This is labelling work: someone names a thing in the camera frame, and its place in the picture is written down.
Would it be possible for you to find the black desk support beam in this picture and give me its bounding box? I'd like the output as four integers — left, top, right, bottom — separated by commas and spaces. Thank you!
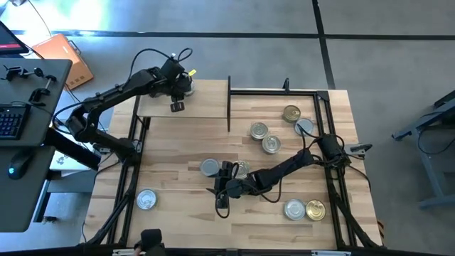
44, 127, 102, 171

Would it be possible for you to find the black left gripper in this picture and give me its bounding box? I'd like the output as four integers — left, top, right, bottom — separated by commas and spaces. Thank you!
156, 56, 195, 113

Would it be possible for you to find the black computer mouse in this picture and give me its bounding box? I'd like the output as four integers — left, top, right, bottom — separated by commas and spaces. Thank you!
6, 151, 35, 181

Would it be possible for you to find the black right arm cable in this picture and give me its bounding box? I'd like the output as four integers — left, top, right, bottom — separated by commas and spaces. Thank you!
214, 122, 373, 220

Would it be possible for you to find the black monitor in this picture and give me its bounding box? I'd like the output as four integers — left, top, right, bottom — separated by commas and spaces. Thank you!
0, 20, 30, 56

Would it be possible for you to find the silver can with plain lid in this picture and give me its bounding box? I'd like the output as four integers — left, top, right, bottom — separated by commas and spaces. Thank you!
199, 158, 221, 178
294, 117, 315, 137
283, 198, 306, 221
183, 78, 196, 97

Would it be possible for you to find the salmon can with pull tab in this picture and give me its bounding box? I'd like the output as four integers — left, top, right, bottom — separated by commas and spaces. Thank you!
262, 134, 282, 155
249, 122, 269, 142

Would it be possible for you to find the black shelf side panel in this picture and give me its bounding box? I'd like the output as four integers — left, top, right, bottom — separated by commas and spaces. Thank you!
226, 75, 232, 133

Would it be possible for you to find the grey table frame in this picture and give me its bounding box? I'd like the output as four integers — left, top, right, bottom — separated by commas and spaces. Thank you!
392, 90, 455, 210

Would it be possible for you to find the black aluminium table frame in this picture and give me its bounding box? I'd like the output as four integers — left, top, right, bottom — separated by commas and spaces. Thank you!
80, 73, 384, 252

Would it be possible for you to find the orange case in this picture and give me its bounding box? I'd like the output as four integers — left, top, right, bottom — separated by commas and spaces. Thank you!
31, 33, 95, 91

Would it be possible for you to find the black desk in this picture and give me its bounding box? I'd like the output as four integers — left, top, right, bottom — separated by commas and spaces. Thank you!
0, 58, 74, 234

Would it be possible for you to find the white metal bracket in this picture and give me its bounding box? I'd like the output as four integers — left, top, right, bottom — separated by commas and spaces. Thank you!
112, 248, 154, 256
311, 250, 351, 256

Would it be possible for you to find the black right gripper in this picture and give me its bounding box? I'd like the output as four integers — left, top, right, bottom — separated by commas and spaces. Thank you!
208, 161, 252, 209

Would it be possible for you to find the gold can with pull tab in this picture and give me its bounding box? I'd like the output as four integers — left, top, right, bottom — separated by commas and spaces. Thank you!
282, 105, 301, 124
305, 199, 327, 222

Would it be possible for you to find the black keyboard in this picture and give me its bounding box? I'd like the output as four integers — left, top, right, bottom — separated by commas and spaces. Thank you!
0, 102, 31, 140

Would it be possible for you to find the white box with logo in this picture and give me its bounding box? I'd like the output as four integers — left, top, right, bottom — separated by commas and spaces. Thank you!
49, 149, 97, 174

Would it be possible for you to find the black clamp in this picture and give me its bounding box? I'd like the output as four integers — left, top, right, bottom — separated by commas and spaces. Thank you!
28, 73, 58, 107
1, 65, 46, 82

